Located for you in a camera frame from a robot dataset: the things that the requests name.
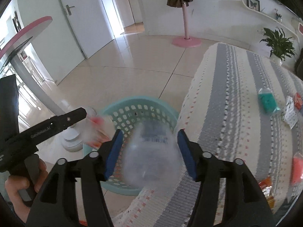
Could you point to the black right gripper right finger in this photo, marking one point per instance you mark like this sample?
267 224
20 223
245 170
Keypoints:
245 203

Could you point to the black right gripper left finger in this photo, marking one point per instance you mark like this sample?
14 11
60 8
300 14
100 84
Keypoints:
55 203

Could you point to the red white paper cup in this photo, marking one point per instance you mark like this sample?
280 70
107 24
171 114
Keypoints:
98 130

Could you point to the clear plastic bottle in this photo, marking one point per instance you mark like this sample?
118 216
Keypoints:
152 158

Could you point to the person's left hand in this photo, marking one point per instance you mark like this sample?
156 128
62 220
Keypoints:
16 183

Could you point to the orange snack packet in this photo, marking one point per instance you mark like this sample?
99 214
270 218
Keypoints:
266 187

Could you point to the white pink tube can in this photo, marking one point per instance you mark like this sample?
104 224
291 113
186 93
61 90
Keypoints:
297 169

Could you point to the white dotted paper bag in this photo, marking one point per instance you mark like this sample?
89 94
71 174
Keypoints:
289 114

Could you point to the teal packaged sponge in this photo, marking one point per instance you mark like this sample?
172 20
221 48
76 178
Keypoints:
268 101

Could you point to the teal plastic waste basket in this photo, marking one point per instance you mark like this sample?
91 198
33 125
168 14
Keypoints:
125 114

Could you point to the colourful snack wrapper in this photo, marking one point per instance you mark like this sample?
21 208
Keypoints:
298 102

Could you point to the black guitar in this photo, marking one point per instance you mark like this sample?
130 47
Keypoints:
299 67

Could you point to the green potted plant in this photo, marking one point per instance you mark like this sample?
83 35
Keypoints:
280 45

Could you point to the pink coat rack stand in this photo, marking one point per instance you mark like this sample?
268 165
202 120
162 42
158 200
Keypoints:
186 41

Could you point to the red white box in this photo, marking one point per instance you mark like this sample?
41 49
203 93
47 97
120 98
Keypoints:
300 27

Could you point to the small figurine on shelf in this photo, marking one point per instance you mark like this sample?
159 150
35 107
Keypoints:
278 16

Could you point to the framed butterfly picture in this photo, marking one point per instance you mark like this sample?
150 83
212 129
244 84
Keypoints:
253 4

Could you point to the white door with handle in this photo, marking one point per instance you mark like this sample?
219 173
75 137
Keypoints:
90 24

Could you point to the white curved wall shelf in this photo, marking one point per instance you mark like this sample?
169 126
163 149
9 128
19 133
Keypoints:
271 18

